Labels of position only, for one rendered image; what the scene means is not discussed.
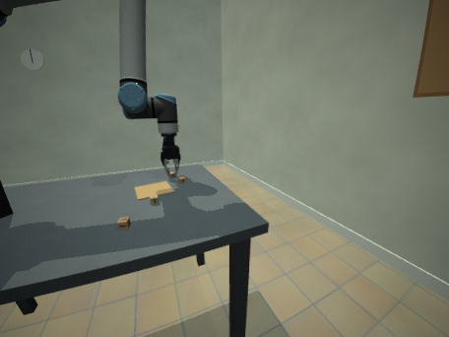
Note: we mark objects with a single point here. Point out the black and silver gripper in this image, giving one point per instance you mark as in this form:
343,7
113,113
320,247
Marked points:
171,153

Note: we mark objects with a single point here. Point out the tan flat mat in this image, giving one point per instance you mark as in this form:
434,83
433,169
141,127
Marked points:
160,188

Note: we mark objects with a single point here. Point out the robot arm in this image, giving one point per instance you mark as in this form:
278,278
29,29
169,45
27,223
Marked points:
132,94

